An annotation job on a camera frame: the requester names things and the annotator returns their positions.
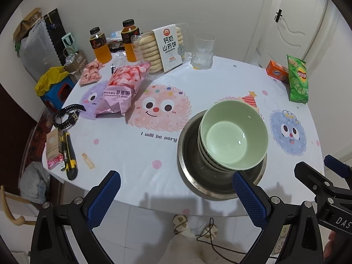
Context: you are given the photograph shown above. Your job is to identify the clear biscuit box white label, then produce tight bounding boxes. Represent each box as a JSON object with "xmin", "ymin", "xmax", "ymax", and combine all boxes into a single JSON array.
[{"xmin": 131, "ymin": 23, "xmax": 190, "ymax": 74}]

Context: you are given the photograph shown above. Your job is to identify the black wrist watch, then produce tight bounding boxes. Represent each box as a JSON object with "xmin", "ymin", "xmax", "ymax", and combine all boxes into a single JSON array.
[{"xmin": 53, "ymin": 103, "xmax": 86, "ymax": 130}]

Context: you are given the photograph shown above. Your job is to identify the crumpled white plastic bag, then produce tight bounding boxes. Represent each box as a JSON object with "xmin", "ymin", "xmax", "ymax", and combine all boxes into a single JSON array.
[{"xmin": 19, "ymin": 161, "xmax": 51, "ymax": 204}]

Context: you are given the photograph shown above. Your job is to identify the ribbed green ceramic bowl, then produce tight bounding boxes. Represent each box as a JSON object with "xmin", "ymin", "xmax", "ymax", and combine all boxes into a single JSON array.
[{"xmin": 198, "ymin": 118, "xmax": 248, "ymax": 171}]

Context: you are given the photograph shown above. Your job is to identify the white door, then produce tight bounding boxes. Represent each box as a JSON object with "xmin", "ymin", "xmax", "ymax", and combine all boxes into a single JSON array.
[{"xmin": 243, "ymin": 0, "xmax": 329, "ymax": 64}]

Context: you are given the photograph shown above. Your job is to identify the cream ceramic bowl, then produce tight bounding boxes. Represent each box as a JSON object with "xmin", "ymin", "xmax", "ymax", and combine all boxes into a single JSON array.
[{"xmin": 202, "ymin": 148, "xmax": 264, "ymax": 172}]

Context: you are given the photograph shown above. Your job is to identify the orange juice bottle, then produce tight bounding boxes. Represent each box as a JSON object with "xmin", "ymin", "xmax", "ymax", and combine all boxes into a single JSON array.
[
  {"xmin": 89, "ymin": 27, "xmax": 113, "ymax": 63},
  {"xmin": 121, "ymin": 19, "xmax": 141, "ymax": 62}
]

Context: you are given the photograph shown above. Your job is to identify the yellow plastic bag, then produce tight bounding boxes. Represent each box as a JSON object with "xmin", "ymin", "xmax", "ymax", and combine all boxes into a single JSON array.
[{"xmin": 34, "ymin": 66, "xmax": 70, "ymax": 97}]

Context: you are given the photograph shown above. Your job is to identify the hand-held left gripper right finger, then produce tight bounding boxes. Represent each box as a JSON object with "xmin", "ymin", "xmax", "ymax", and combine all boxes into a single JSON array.
[{"xmin": 232, "ymin": 171, "xmax": 327, "ymax": 264}]

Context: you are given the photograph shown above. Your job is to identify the person's right hand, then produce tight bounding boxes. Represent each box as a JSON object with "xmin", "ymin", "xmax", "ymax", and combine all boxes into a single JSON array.
[{"xmin": 324, "ymin": 229, "xmax": 347, "ymax": 257}]

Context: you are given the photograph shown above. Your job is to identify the white scalloped bag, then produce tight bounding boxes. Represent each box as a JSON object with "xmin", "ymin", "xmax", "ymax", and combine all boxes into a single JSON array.
[{"xmin": 19, "ymin": 19, "xmax": 59, "ymax": 75}]

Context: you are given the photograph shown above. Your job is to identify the clear plastic bag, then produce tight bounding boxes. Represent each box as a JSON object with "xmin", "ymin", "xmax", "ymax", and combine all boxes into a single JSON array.
[{"xmin": 110, "ymin": 50, "xmax": 128, "ymax": 65}]

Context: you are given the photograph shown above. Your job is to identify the green gift bag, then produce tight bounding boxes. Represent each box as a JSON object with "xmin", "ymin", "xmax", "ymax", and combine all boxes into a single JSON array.
[{"xmin": 61, "ymin": 32, "xmax": 76, "ymax": 54}]

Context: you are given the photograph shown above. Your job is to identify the brown paper bag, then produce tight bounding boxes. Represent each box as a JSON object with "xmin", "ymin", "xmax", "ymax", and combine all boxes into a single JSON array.
[{"xmin": 12, "ymin": 8, "xmax": 43, "ymax": 42}]

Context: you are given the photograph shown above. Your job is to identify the black panel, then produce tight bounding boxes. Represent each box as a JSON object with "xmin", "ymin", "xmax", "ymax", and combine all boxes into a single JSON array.
[{"xmin": 42, "ymin": 9, "xmax": 68, "ymax": 66}]

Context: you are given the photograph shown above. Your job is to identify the dark red patterned rug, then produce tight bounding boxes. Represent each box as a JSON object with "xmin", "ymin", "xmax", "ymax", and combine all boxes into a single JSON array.
[{"xmin": 25, "ymin": 107, "xmax": 59, "ymax": 171}]

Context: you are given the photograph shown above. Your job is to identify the beige slipper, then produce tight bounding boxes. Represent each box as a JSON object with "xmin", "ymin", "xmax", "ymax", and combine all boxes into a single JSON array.
[
  {"xmin": 202, "ymin": 224, "xmax": 219, "ymax": 238},
  {"xmin": 173, "ymin": 214, "xmax": 189, "ymax": 234}
]

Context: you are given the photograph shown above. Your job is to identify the green chips bag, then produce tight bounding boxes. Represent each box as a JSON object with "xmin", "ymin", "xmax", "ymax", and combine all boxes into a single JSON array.
[{"xmin": 287, "ymin": 54, "xmax": 309, "ymax": 104}]

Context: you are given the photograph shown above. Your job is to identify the pink candy packet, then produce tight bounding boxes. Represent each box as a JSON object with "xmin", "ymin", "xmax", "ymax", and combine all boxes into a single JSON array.
[{"xmin": 80, "ymin": 60, "xmax": 105, "ymax": 86}]

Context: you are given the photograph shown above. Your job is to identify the orange cardboard box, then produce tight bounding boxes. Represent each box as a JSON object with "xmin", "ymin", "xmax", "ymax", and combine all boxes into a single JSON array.
[{"xmin": 266, "ymin": 60, "xmax": 289, "ymax": 84}]

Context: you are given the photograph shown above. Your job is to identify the small brown box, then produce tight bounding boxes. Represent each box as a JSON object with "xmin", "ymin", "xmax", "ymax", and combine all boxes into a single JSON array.
[{"xmin": 45, "ymin": 129, "xmax": 62, "ymax": 160}]

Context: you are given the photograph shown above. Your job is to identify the small kraft paper bag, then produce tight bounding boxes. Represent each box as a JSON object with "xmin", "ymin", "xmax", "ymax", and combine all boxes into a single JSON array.
[{"xmin": 63, "ymin": 48, "xmax": 88, "ymax": 73}]

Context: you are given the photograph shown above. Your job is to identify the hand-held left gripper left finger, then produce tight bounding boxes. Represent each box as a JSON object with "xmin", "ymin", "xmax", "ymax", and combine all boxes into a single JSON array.
[{"xmin": 30, "ymin": 170, "xmax": 122, "ymax": 264}]

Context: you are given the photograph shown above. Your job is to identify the black cable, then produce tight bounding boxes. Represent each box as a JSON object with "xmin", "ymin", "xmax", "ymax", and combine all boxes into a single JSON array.
[{"xmin": 196, "ymin": 217, "xmax": 275, "ymax": 260}]

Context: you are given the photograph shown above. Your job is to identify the small torn wrapper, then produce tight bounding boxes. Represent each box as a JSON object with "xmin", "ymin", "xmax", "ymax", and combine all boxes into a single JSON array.
[{"xmin": 82, "ymin": 152, "xmax": 97, "ymax": 169}]

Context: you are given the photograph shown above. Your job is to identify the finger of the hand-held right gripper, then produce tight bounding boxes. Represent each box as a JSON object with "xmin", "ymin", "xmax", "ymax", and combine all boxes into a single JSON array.
[
  {"xmin": 323, "ymin": 155, "xmax": 352, "ymax": 182},
  {"xmin": 294, "ymin": 161, "xmax": 336, "ymax": 199}
]

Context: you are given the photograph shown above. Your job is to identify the white blue packet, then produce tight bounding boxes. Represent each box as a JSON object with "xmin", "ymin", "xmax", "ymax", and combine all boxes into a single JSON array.
[{"xmin": 106, "ymin": 31, "xmax": 124, "ymax": 42}]

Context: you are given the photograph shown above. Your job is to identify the blue plastic stool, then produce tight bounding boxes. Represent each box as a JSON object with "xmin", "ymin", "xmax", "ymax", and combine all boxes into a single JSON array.
[{"xmin": 41, "ymin": 81, "xmax": 75, "ymax": 113}]

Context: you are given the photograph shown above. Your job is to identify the wooden chair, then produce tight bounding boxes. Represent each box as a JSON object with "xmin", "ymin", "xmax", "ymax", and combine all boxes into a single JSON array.
[{"xmin": 0, "ymin": 185, "xmax": 37, "ymax": 226}]

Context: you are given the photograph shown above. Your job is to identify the small pink packet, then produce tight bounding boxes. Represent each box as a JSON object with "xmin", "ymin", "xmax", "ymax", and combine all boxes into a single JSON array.
[{"xmin": 47, "ymin": 154, "xmax": 65, "ymax": 170}]

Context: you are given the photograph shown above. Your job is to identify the small stainless steel bowl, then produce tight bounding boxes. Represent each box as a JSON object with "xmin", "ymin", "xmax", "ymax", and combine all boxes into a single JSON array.
[{"xmin": 187, "ymin": 115, "xmax": 262, "ymax": 187}]

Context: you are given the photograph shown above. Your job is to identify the clear plastic cup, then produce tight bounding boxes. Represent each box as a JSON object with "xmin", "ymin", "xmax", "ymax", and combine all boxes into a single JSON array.
[{"xmin": 191, "ymin": 32, "xmax": 216, "ymax": 70}]

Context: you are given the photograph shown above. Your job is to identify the smooth green ceramic bowl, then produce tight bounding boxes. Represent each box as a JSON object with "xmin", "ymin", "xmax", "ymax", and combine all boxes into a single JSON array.
[{"xmin": 200, "ymin": 100, "xmax": 269, "ymax": 171}]

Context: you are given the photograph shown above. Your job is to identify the yellow black utility knife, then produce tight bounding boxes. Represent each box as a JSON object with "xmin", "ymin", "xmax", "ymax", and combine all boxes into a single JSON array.
[{"xmin": 61, "ymin": 130, "xmax": 79, "ymax": 181}]

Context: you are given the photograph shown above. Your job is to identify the pink snack bag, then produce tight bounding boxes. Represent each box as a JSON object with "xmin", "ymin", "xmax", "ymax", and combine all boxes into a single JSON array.
[{"xmin": 95, "ymin": 62, "xmax": 152, "ymax": 116}]

